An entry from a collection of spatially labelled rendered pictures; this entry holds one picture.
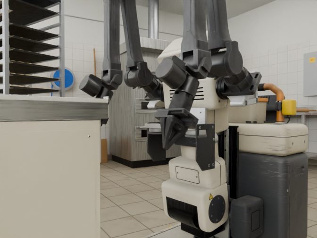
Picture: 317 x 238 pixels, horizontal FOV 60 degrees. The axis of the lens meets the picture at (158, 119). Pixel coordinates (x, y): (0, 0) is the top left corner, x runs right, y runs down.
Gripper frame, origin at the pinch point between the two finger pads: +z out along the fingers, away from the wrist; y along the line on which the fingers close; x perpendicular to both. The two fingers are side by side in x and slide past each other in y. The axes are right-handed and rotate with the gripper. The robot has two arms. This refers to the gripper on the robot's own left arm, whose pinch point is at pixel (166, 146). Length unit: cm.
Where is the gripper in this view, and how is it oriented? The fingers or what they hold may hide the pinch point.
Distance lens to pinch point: 70.2
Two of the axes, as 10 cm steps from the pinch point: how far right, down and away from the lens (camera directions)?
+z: -3.4, 8.9, -3.0
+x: 6.7, 4.5, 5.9
